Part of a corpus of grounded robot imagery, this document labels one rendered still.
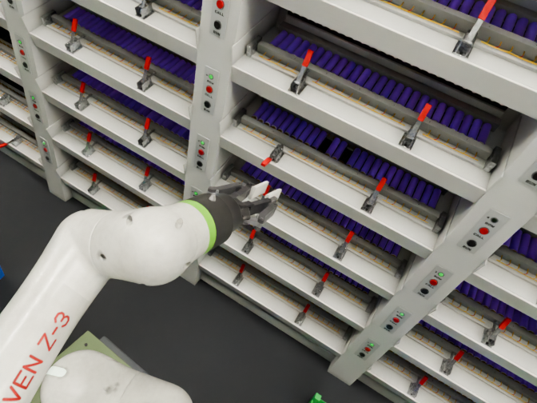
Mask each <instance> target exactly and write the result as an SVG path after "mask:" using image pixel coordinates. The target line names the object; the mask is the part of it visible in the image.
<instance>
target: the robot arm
mask: <svg viewBox="0 0 537 403"><path fill-rule="evenodd" d="M268 184H269V182H268V181H266V182H262V183H260V184H258V185H253V184H252V183H250V182H247V184H246V186H243V184H242V183H241V182H234V183H231V184H228V185H223V186H209V188H208V190H207V193H206V194H200V195H197V196H195V197H192V198H189V199H186V200H184V201H179V202H178V203H175V204H172V205H165V206H149V207H145V208H140V209H129V210H120V211H116V210H103V209H86V210H81V211H78V212H76V213H73V214H71V215H70V216H69V217H67V218H66V219H65V220H64V221H63V222H62V223H61V224H60V225H59V226H58V228H57V229H56V231H55V233H54V235H53V237H52V238H51V239H50V242H49V243H48V245H47V247H46V248H45V250H44V251H43V253H42V255H41V257H40V258H39V259H38V261H37V263H36V264H35V266H34V267H33V269H32V270H31V271H30V273H29V275H28V276H27V278H26V279H25V281H24V282H23V283H22V285H21V286H20V288H19V289H18V291H17V292H16V294H15V295H14V296H13V297H12V299H11V300H10V302H9V303H8V305H7V306H6V308H5V309H4V310H3V311H2V312H1V314H0V403H30V402H31V401H32V399H33V397H34V395H35V393H36V392H37V390H38V387H39V386H40V384H41V383H42V386H41V391H40V398H41V403H193V402H192V400H191V398H190V396H189V395H188V394H187V392H186V391H184V390H183V388H181V387H179V386H177V385H175V384H172V383H169V382H167V381H163V380H161V379H159V378H156V377H153V376H150V375H148V374H145V373H142V372H139V371H137V370H135V369H131V368H130V367H128V366H126V365H123V364H122V363H120V362H118V361H116V360H114V359H113V358H111V357H108V356H107V355H105V354H103V353H100V352H98V351H94V350H89V349H85V350H78V351H75V352H72V353H69V354H67V355H65V356H64V357H62V358H61V359H59V360H58V361H57V362H56V363H55V364H54V365H53V366H52V367H51V368H50V366H51V365H52V364H53V362H54V360H55V358H56V356H57V355H58V354H59V352H60V350H61V349H62V346H63V345H64V344H65V343H66V340H67V339H68V337H69V336H70V334H71V333H72V331H73V330H74V328H75V326H76V325H77V323H78V322H79V321H80V319H81V318H82V316H83V314H84V313H85V312H86V310H87V309H88V308H89V306H90V304H91V303H92V302H93V300H94V298H95V297H96V296H97V295H98V294H99V292H100V291H101V289H102V288H103V286H104V285H105V284H106V282H107V281H108V280H109V279H110V278H113V279H119V280H124V281H130V282H134V283H137V284H145V285H151V286H153V285H164V284H166V283H168V282H171V281H173V280H174V279H176V278H177V277H179V276H180V275H181V274H182V273H184V271H185V270H186V269H187V268H188V267H189V265H190V264H192V263H193V262H194V261H195V260H196V259H198V258H199V257H201V256H202V255H204V254H206V253H208V252H209V251H210V250H212V249H214V248H216V247H218V246H219V245H221V244H222V243H224V242H226V241H227V240H228V239H229V237H230V236H231V234H232V232H233V231H235V230H236V229H237V228H238V227H240V226H241V225H247V224H250V225H253V226H255V227H254V229H255V230H256V231H261V227H262V225H263V224H264V223H266V221H267V220H268V219H270V218H271V217H272V216H273V215H274V213H275V211H276V208H277V206H278V204H276V201H277V200H278V197H279V196H280V193H281V191H282V189H277V190H274V191H273V192H271V193H269V194H266V195H265V198H263V199H261V200H257V201H244V200H245V199H246V198H247V197H248V199H249V200H250V199H252V198H255V197H257V196H259V195H261V194H264V193H265V191H266V189H267V186H268ZM242 201H244V202H242ZM256 213H260V214H257V215H256V216H255V217H251V215H254V214H256ZM48 370H49V371H48Z"/></svg>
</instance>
